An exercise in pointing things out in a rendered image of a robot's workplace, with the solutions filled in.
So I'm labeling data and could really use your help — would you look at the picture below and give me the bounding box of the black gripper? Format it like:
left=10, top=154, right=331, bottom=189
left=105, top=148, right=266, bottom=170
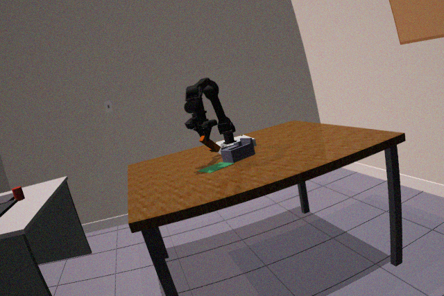
left=193, top=109, right=218, bottom=141

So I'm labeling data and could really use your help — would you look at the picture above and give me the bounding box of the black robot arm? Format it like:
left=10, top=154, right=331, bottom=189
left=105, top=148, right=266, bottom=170
left=185, top=78, right=237, bottom=144

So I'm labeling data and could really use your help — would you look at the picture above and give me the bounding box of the orange block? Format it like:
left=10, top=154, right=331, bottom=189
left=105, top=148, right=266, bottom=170
left=199, top=136, right=221, bottom=153

